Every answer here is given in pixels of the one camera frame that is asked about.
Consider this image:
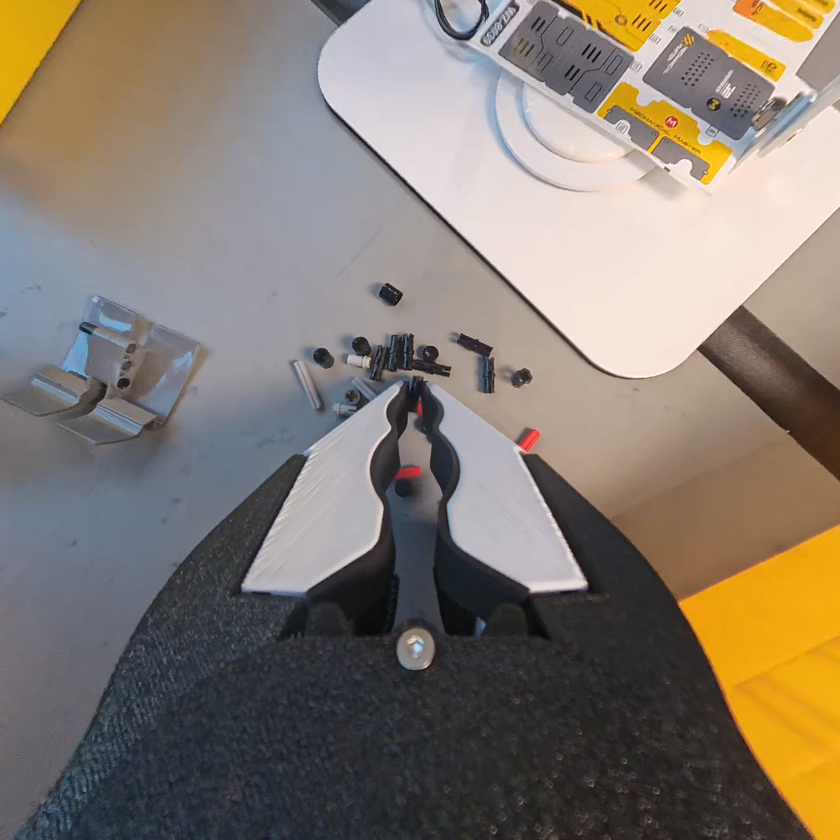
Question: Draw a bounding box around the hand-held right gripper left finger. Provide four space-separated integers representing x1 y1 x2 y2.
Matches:
241 381 408 635

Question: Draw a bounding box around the grey desk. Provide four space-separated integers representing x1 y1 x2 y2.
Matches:
0 0 840 834

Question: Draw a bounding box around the yellow grey sticker sheet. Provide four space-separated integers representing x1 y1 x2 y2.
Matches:
479 0 829 193

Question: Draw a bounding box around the white folding stand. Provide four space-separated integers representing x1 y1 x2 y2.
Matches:
318 0 840 380

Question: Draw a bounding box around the pile of small toy parts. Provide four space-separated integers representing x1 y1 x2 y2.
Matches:
291 282 543 501

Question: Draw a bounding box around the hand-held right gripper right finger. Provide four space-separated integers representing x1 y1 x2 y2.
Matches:
422 382 589 635

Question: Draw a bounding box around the silver toy scoop part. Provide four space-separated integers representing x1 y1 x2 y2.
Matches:
0 295 203 447

